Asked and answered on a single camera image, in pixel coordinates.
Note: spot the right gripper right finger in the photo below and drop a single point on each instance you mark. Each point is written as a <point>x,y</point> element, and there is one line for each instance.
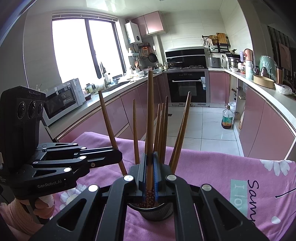
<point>200,212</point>

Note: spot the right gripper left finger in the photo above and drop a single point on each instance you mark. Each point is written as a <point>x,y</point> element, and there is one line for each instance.
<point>99,213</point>

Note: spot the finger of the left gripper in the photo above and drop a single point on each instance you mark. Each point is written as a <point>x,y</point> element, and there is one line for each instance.
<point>69,170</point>
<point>60,151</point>

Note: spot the wooden chopstick floral handle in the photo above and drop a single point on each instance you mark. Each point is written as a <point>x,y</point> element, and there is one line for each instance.
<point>110,131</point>

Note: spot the wooden chopstick red handle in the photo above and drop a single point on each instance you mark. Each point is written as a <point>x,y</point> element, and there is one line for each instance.
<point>149,139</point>

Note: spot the white microwave oven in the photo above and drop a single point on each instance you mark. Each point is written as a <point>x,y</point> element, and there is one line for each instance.
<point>61,100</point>

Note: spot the pink floral tablecloth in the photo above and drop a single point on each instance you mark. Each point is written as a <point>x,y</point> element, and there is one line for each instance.
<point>263,190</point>

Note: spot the wooden chopstick in cup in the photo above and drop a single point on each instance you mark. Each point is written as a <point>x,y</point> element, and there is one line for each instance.
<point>180,137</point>
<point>135,140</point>

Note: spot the black mesh utensil cup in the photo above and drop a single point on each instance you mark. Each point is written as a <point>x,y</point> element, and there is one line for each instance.
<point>151,212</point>

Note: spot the oil bottle on floor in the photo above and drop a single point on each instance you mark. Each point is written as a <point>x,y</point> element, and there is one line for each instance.
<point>227,118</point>

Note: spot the built-in black oven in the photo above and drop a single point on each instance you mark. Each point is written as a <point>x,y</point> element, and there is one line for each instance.
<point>182,81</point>

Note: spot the black frying pan hanging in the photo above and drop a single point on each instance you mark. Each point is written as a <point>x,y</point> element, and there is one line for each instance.
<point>152,58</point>

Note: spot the black range hood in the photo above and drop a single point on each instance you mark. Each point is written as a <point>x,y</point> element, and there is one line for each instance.
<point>186,58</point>

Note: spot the white wall water heater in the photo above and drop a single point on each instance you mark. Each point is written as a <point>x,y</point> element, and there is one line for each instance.
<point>133,33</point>

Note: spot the pink wall cabinet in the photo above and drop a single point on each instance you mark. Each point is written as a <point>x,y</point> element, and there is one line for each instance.
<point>149,24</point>

